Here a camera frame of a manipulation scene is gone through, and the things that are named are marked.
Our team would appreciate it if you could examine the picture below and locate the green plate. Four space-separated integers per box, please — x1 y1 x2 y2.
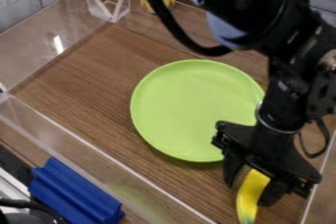
129 60 264 163

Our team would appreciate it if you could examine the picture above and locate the black cable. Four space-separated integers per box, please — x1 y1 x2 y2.
0 197 62 224

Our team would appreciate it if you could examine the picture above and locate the blue plastic clamp block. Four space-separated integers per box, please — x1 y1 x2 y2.
29 157 125 224

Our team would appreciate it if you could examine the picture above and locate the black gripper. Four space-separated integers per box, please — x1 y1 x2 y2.
210 121 321 207

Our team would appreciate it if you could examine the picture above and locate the yellow banana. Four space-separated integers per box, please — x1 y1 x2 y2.
236 169 270 224

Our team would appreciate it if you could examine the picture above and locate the clear acrylic enclosure wall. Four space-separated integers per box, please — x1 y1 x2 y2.
0 0 336 224

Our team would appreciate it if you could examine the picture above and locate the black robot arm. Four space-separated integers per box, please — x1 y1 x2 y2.
146 0 336 206

